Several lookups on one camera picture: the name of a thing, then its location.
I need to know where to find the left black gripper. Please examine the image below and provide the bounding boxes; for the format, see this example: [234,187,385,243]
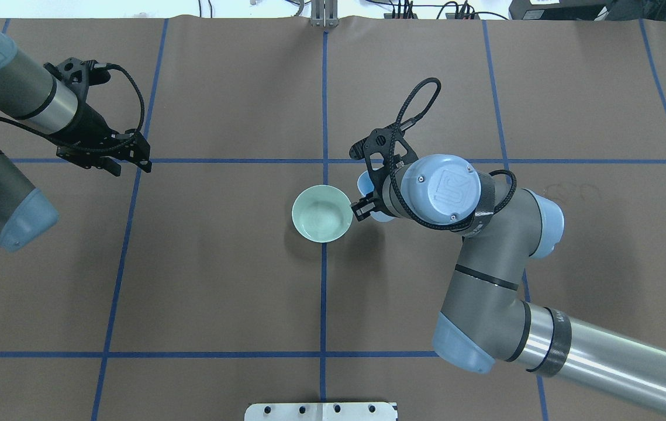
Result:
[55,101,153,177]

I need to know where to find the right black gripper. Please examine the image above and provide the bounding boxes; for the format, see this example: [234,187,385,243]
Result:
[351,175,395,222]

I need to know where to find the light blue cup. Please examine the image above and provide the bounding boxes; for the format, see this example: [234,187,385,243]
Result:
[357,171,396,223]

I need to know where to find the light green bowl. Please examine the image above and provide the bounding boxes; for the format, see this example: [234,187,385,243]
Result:
[292,185,353,243]

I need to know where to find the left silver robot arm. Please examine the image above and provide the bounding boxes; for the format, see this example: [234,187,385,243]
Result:
[0,29,153,253]

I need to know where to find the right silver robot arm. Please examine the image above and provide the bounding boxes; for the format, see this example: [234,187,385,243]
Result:
[352,154,666,416]

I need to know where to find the black orange electronics module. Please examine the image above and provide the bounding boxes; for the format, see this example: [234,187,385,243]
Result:
[383,1,417,20]

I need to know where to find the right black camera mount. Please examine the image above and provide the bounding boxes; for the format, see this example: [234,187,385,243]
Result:
[348,125,419,178]

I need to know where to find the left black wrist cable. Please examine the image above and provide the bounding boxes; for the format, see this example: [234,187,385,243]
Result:
[0,63,146,155]

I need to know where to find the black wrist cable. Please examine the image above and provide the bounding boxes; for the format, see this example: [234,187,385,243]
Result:
[0,63,146,155]
[381,77,518,230]

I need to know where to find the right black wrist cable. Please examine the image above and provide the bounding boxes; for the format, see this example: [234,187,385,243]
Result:
[381,77,518,230]

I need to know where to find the aluminium frame post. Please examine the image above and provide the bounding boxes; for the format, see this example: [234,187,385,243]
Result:
[309,0,340,27]

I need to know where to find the white camera pedestal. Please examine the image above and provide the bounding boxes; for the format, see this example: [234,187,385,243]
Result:
[244,402,399,420]

